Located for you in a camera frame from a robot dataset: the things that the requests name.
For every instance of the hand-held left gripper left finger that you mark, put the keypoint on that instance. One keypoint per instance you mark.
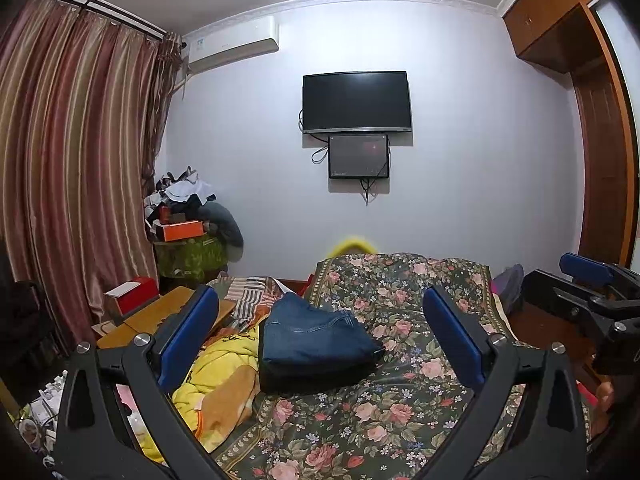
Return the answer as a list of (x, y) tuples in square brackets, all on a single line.
[(192, 325)]

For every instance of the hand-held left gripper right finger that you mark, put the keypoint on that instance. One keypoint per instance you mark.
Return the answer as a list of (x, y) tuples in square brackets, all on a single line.
[(455, 340)]

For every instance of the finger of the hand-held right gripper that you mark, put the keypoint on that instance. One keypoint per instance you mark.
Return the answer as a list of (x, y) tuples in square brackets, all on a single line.
[(587, 268), (560, 297)]

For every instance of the blue denim jacket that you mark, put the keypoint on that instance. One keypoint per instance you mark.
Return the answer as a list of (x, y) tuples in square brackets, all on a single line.
[(310, 335)]

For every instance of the pile of clothes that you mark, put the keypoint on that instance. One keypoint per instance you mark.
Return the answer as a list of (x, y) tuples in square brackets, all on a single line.
[(180, 195)]

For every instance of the person's right hand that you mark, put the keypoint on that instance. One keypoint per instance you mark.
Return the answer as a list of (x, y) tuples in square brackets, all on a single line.
[(607, 392)]

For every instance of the wooden desk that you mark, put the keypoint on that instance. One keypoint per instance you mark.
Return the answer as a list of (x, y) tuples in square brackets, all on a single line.
[(160, 310)]

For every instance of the yellow blanket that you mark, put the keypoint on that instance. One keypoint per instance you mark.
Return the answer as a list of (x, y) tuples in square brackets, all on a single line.
[(220, 365)]

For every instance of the purple backpack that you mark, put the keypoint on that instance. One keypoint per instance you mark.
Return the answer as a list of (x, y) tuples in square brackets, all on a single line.
[(510, 287)]

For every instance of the striped cloth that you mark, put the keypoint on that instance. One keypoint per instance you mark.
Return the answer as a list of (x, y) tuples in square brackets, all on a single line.
[(245, 300)]

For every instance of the red box with white lid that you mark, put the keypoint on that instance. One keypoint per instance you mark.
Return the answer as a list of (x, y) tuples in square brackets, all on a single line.
[(137, 297)]

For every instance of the floral bedspread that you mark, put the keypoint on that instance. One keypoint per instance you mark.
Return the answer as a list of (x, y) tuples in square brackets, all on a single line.
[(400, 410)]

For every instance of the orange box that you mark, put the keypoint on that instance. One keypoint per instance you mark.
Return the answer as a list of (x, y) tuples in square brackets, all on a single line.
[(180, 231)]

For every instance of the brown wooden door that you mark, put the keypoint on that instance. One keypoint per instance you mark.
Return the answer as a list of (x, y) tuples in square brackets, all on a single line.
[(607, 160)]

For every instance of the black garment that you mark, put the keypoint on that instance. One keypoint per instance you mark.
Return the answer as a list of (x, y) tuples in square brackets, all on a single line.
[(310, 384)]

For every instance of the yellow pillow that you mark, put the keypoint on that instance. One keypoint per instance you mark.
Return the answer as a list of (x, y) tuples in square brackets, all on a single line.
[(350, 246)]

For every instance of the pile of small clutter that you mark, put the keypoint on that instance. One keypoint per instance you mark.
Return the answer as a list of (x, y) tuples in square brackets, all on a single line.
[(42, 415)]

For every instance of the striped brown curtain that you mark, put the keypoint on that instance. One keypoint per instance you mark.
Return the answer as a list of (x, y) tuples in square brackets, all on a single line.
[(75, 160)]

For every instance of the wooden overhead cabinet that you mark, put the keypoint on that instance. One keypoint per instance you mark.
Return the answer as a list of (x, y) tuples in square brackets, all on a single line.
[(545, 10)]

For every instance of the white air conditioner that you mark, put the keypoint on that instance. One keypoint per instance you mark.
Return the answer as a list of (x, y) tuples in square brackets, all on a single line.
[(230, 42)]

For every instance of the small black wall monitor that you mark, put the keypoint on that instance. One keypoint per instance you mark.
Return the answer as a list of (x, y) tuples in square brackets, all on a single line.
[(359, 156)]

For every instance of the black wall television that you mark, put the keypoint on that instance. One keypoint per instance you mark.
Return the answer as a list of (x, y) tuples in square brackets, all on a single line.
[(357, 102)]

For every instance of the curtain rail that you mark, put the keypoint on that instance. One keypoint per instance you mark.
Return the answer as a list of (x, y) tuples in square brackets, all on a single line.
[(100, 7)]

